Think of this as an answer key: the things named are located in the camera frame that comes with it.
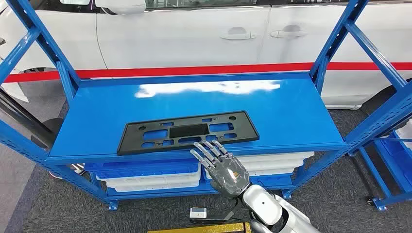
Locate black plastic plate bracket part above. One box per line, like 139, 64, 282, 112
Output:
116, 111, 260, 156

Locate blue metal shelf rack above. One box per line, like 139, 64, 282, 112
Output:
0, 0, 412, 211

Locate blue wheeled shelf rack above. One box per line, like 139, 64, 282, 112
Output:
358, 119, 412, 212

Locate white car with red stripe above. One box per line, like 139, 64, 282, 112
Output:
0, 0, 412, 111

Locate yellow floor tape square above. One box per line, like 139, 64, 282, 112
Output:
147, 222, 252, 233

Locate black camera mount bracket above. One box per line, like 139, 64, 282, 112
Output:
189, 199, 243, 226

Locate chrome stanchion post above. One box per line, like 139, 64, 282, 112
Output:
0, 88, 86, 180

